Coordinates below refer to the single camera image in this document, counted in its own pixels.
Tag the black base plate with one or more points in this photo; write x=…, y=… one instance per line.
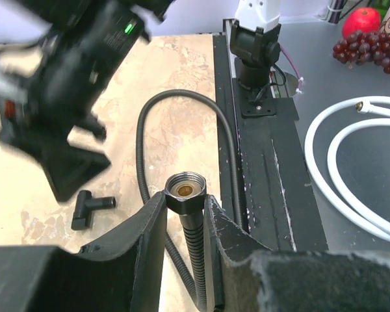
x=274, y=184

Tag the black angle valve fitting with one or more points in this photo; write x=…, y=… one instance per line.
x=85, y=205

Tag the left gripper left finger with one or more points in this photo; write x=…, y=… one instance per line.
x=120, y=271

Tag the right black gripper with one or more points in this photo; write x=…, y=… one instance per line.
x=61, y=93

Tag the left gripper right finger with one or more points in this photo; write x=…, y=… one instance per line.
x=242, y=275

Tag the red apple toy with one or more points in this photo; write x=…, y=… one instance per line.
x=364, y=19

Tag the red small object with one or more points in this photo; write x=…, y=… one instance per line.
x=363, y=47

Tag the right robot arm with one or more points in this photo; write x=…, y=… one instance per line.
x=108, y=22

